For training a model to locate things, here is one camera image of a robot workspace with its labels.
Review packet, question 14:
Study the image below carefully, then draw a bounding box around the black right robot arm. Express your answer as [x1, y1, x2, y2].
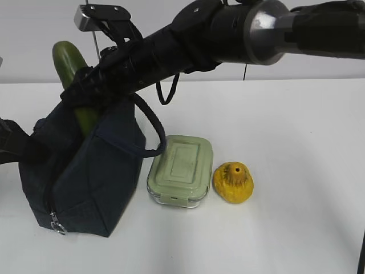
[60, 1, 364, 107]

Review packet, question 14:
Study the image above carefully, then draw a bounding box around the green cucumber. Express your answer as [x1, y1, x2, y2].
[52, 41, 100, 137]

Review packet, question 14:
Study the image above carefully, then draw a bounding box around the yellow pear shaped toy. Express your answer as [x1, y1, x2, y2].
[213, 162, 254, 204]

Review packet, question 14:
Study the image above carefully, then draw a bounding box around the dark blue fabric lunch bag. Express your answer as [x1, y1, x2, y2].
[19, 94, 166, 237]

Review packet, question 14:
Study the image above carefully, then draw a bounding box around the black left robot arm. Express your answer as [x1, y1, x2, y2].
[1, 119, 54, 165]

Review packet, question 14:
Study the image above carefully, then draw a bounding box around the green lidded glass food container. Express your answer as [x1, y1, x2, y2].
[147, 135, 214, 208]

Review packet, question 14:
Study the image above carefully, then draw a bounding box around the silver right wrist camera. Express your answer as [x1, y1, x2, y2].
[74, 4, 131, 32]

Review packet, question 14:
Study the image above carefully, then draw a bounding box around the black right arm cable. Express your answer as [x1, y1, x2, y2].
[155, 72, 181, 106]

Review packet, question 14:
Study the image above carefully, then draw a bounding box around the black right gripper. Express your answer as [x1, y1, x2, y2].
[60, 21, 143, 108]

